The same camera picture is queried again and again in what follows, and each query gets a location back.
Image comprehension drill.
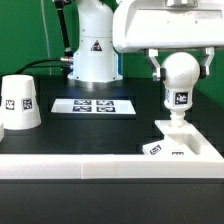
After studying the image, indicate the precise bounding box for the small white block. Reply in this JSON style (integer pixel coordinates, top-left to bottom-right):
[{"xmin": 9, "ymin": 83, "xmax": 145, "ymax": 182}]
[{"xmin": 0, "ymin": 122, "xmax": 4, "ymax": 142}]

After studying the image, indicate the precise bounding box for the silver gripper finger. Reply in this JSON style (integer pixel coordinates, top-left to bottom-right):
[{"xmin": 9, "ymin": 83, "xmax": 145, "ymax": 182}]
[
  {"xmin": 199, "ymin": 47, "xmax": 215, "ymax": 79},
  {"xmin": 144, "ymin": 49, "xmax": 165, "ymax": 81}
]

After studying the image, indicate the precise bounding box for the thin grey cable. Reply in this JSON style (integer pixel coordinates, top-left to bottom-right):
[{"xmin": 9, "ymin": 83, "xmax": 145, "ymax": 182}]
[{"xmin": 40, "ymin": 0, "xmax": 53, "ymax": 76}]

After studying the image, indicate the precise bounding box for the white marker tag sheet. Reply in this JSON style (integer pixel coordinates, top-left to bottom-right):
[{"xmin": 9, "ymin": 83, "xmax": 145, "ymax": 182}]
[{"xmin": 51, "ymin": 99, "xmax": 136, "ymax": 115}]

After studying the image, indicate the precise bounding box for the white lamp bulb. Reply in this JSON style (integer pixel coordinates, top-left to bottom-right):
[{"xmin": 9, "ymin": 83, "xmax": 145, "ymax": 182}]
[{"xmin": 162, "ymin": 52, "xmax": 200, "ymax": 127}]

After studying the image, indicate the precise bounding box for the white lamp hood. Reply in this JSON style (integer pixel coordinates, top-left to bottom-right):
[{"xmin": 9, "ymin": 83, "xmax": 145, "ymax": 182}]
[{"xmin": 1, "ymin": 75, "xmax": 41, "ymax": 130}]

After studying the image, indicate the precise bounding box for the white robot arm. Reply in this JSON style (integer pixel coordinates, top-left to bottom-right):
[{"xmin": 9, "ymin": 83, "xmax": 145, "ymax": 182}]
[{"xmin": 52, "ymin": 0, "xmax": 224, "ymax": 88}]

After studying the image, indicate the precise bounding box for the white L-shaped wall fence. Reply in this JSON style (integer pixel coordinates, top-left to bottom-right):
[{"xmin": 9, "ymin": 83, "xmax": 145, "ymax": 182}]
[{"xmin": 0, "ymin": 123, "xmax": 224, "ymax": 179}]

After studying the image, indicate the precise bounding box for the white lamp base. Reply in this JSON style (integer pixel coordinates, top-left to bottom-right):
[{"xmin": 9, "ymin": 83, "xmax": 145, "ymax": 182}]
[{"xmin": 142, "ymin": 120, "xmax": 195, "ymax": 158}]

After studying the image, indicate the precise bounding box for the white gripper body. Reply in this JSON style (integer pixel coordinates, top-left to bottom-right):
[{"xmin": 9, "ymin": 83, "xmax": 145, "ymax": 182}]
[{"xmin": 113, "ymin": 0, "xmax": 224, "ymax": 52}]

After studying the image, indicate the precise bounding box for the black cable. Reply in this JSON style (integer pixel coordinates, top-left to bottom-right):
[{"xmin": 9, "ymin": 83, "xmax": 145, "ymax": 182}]
[{"xmin": 13, "ymin": 57, "xmax": 74, "ymax": 76}]

